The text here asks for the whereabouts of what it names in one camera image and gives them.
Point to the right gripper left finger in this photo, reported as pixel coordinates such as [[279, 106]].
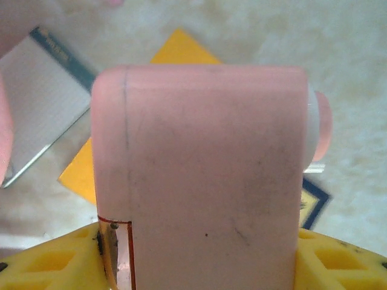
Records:
[[45, 266]]

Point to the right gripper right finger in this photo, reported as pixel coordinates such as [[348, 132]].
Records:
[[341, 266]]

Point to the pink pencil sharpener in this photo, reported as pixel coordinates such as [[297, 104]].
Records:
[[205, 169]]

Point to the yellow paperback book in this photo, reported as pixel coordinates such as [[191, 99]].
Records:
[[181, 45]]

